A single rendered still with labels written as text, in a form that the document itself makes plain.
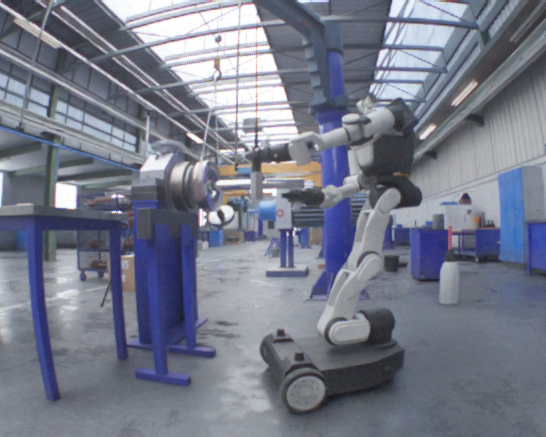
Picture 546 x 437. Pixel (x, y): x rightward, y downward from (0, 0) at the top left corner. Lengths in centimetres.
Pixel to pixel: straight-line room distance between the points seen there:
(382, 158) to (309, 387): 109
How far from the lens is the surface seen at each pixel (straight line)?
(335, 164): 373
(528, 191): 630
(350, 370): 150
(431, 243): 491
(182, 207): 231
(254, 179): 147
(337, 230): 366
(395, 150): 166
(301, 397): 142
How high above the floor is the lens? 76
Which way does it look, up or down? 2 degrees up
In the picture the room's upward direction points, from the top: 1 degrees counter-clockwise
